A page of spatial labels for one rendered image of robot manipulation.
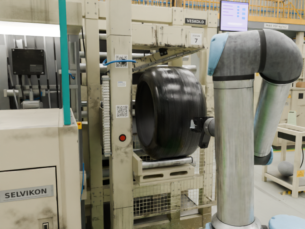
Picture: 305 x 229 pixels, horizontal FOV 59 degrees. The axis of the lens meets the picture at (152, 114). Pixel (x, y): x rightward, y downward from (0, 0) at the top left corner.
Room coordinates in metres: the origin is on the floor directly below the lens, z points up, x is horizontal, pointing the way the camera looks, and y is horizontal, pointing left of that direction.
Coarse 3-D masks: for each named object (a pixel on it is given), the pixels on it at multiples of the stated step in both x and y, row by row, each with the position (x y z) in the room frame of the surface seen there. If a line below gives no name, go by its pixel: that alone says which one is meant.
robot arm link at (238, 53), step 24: (216, 48) 0.73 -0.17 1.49; (240, 48) 0.71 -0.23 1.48; (264, 48) 0.70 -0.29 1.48; (216, 72) 0.75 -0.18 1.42; (240, 72) 0.72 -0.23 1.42; (216, 96) 0.76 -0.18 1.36; (240, 96) 0.72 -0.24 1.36; (216, 120) 0.77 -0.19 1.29; (240, 120) 0.72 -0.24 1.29; (216, 144) 0.77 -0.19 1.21; (240, 144) 0.73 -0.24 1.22; (216, 168) 0.78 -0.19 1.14; (240, 168) 0.73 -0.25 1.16; (216, 192) 0.79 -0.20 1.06; (240, 192) 0.73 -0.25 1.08; (216, 216) 0.79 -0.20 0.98; (240, 216) 0.73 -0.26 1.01
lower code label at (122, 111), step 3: (117, 105) 1.56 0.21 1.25; (120, 105) 1.56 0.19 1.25; (123, 105) 1.57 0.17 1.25; (126, 105) 1.57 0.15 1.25; (117, 108) 1.56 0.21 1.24; (120, 108) 1.56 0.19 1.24; (123, 108) 1.57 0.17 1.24; (126, 108) 1.57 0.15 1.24; (117, 111) 1.56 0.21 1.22; (120, 111) 1.56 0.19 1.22; (123, 111) 1.57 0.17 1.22; (126, 111) 1.57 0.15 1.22; (117, 114) 1.56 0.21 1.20; (120, 114) 1.56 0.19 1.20; (123, 114) 1.57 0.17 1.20; (126, 114) 1.57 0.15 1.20; (117, 117) 1.56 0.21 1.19; (120, 117) 1.56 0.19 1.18; (123, 117) 1.57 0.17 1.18; (126, 117) 1.57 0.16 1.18
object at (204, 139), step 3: (204, 132) 1.29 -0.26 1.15; (201, 135) 1.32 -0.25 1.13; (204, 135) 1.30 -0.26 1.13; (207, 135) 1.31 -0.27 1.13; (201, 138) 1.32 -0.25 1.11; (204, 138) 1.31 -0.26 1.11; (207, 138) 1.31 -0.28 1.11; (201, 141) 1.32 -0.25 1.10; (204, 141) 1.32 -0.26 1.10; (207, 141) 1.32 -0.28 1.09; (198, 144) 1.34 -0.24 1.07; (201, 144) 1.32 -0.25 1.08; (204, 144) 1.32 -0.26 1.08; (207, 144) 1.33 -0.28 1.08; (201, 147) 1.33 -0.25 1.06; (204, 147) 1.33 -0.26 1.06; (207, 147) 1.34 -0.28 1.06
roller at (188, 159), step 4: (188, 156) 1.65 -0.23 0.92; (148, 160) 1.56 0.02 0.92; (152, 160) 1.56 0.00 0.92; (156, 160) 1.57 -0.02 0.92; (160, 160) 1.57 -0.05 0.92; (164, 160) 1.58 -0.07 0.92; (168, 160) 1.59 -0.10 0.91; (172, 160) 1.59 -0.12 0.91; (176, 160) 1.60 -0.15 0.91; (180, 160) 1.61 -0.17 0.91; (184, 160) 1.61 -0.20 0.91; (188, 160) 1.62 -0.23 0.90; (192, 160) 1.63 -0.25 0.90; (144, 164) 1.53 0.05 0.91; (148, 164) 1.54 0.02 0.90; (152, 164) 1.55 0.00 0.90; (156, 164) 1.55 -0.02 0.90; (160, 164) 1.56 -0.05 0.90; (164, 164) 1.57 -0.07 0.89; (168, 164) 1.58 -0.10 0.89; (172, 164) 1.59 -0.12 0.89; (176, 164) 1.60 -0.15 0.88; (144, 168) 1.54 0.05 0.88
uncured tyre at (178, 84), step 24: (144, 72) 1.72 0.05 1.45; (168, 72) 1.59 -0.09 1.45; (144, 96) 1.98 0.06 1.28; (168, 96) 1.46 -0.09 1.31; (192, 96) 1.50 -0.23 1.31; (144, 120) 1.98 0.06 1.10; (168, 120) 1.44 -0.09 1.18; (144, 144) 1.71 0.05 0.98; (168, 144) 1.48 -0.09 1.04; (192, 144) 1.53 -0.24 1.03
